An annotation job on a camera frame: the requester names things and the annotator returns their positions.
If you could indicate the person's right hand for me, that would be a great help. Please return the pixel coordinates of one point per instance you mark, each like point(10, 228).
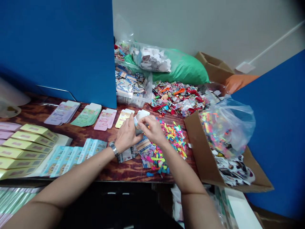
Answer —
point(156, 132)

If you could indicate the person's left hand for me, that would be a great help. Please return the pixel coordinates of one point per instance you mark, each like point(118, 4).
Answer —
point(126, 138)

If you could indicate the person's left fingers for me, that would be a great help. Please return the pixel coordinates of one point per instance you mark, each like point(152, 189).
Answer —
point(130, 120)

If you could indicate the person's right fingers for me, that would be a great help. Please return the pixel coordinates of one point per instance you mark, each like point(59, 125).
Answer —
point(147, 122)

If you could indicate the small blue white carton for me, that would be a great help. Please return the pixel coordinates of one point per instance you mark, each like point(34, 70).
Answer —
point(138, 128)

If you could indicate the stack of flat yellow cartons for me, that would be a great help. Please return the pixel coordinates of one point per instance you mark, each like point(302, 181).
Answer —
point(122, 118)

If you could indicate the stack of flat white cartons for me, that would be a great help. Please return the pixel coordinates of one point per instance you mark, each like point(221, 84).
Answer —
point(144, 113)

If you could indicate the stack of flat pink cartons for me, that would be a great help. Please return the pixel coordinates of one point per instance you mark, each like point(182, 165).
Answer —
point(104, 119)

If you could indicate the pile of colourful balloons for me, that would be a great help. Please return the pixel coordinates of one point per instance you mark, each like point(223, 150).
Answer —
point(175, 138)

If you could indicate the clear plastic bin of cards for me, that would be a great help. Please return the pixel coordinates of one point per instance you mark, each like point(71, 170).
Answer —
point(131, 86)

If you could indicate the pile of printed cards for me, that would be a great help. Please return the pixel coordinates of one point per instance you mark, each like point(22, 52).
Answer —
point(128, 155)

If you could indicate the stack of flat green cartons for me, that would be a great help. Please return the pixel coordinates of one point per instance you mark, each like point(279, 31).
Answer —
point(85, 115)

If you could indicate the clear bag of white paper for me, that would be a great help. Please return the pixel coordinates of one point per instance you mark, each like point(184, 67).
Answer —
point(155, 58)

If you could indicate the large open cardboard box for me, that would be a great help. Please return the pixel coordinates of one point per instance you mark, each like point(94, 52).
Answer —
point(202, 157)

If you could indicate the green plastic bag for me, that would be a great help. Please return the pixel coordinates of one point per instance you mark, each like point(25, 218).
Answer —
point(188, 69)

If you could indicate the stack of flat purple cartons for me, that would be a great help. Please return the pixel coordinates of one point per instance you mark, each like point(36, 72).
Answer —
point(60, 114)

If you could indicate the row of folded light-blue boxes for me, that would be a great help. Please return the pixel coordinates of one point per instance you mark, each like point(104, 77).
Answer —
point(69, 157)

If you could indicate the clear bag of mixed trinkets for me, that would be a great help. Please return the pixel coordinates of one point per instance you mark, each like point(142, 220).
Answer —
point(122, 47)

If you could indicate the clear bag of colourful trinkets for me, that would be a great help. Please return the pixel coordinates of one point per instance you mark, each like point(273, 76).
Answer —
point(226, 128)

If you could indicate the white crumpled plastic bag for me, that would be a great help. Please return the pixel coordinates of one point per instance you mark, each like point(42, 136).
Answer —
point(177, 202)

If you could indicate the small brown cardboard box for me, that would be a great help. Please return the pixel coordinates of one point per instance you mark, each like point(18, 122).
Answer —
point(214, 66)

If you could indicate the pile of printed stickers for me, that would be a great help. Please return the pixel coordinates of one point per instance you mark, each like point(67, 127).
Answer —
point(236, 170)

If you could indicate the orange bag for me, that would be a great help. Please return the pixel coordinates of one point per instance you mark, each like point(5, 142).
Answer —
point(239, 82)

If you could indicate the wide blue partition panel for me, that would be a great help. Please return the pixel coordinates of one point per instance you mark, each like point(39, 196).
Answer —
point(57, 47)

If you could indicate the row of folded yellow boxes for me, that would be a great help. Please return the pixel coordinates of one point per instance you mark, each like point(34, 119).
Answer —
point(26, 148)

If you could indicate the white plastic roll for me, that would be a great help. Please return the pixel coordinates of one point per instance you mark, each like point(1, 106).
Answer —
point(10, 95)

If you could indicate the row of folded pink boxes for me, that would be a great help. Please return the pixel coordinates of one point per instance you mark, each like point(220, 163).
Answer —
point(8, 130)

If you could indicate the white box with green print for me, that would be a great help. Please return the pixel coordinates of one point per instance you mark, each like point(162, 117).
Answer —
point(236, 210)

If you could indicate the narrow blue partition panel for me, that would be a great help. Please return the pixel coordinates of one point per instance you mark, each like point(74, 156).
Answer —
point(276, 133)

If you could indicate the stack of pastel packets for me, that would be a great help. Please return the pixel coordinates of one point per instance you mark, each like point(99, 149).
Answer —
point(14, 200)

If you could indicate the white wall conduit with box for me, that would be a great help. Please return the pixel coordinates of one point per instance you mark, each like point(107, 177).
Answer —
point(247, 66)

